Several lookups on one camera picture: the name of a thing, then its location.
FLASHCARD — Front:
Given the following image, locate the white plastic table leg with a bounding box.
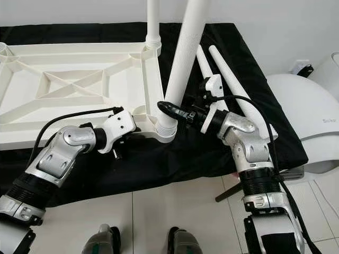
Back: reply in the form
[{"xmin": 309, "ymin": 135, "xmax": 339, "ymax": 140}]
[
  {"xmin": 208, "ymin": 45, "xmax": 279, "ymax": 141},
  {"xmin": 155, "ymin": 0, "xmax": 211, "ymax": 133},
  {"xmin": 196, "ymin": 45, "xmax": 231, "ymax": 114},
  {"xmin": 146, "ymin": 0, "xmax": 163, "ymax": 49}
]

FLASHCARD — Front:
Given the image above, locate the white plastic table top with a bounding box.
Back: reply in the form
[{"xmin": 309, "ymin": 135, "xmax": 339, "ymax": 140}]
[{"xmin": 0, "ymin": 42, "xmax": 178, "ymax": 151}]

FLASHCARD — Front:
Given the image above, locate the black padded bed cover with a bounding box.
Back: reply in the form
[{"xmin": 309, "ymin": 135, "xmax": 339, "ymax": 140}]
[{"xmin": 0, "ymin": 22, "xmax": 309, "ymax": 207}]

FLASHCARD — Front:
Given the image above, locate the grey left robot foot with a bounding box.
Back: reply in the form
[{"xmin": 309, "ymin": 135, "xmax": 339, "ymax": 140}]
[{"xmin": 82, "ymin": 224, "xmax": 121, "ymax": 254}]

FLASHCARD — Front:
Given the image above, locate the grey robot foot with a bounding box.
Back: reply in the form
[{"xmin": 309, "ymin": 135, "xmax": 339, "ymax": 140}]
[
  {"xmin": 82, "ymin": 224, "xmax": 121, "ymax": 254},
  {"xmin": 167, "ymin": 226, "xmax": 207, "ymax": 254}
]

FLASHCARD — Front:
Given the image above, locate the white dome appliance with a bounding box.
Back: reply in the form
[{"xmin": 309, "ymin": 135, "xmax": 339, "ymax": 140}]
[{"xmin": 265, "ymin": 73, "xmax": 339, "ymax": 175}]

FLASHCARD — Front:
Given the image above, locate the grey right robot foot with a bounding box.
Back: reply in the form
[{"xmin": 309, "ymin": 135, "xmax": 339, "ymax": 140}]
[{"xmin": 167, "ymin": 226, "xmax": 207, "ymax": 254}]

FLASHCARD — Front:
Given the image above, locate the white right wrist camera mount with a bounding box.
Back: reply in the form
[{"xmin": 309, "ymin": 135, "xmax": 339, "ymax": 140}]
[{"xmin": 200, "ymin": 74, "xmax": 224, "ymax": 133}]

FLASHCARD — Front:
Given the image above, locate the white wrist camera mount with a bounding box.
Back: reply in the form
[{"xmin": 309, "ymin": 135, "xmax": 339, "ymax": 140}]
[
  {"xmin": 200, "ymin": 74, "xmax": 224, "ymax": 133},
  {"xmin": 98, "ymin": 108, "xmax": 137, "ymax": 154}
]

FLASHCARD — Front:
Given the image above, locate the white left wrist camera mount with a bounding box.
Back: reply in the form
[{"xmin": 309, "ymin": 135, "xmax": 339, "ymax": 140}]
[{"xmin": 98, "ymin": 108, "xmax": 137, "ymax": 154}]

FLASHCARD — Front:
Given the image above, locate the wall socket black plug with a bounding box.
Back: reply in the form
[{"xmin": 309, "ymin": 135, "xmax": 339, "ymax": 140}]
[{"xmin": 292, "ymin": 59, "xmax": 314, "ymax": 76}]

